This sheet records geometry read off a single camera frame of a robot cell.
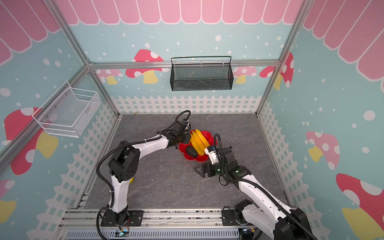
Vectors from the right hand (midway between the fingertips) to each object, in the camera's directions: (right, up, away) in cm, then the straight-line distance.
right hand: (200, 167), depth 79 cm
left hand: (-8, +15, +20) cm, 26 cm away
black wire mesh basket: (-1, +56, +16) cm, 58 cm away
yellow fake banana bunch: (0, +11, +21) cm, 24 cm away
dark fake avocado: (-5, +6, +15) cm, 17 cm away
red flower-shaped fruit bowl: (-10, +8, +16) cm, 21 cm away
